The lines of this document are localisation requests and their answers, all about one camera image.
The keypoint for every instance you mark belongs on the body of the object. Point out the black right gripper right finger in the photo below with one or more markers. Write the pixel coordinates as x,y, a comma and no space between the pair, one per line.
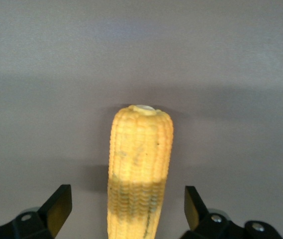
198,219

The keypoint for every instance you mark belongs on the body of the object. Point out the brown table cover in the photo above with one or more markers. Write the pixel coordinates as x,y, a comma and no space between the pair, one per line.
31,124

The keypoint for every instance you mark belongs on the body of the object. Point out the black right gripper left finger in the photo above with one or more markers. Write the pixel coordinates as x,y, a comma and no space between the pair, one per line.
44,216

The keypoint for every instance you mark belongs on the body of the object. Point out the yellow corn cob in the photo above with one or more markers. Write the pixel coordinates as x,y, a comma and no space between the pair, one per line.
141,149

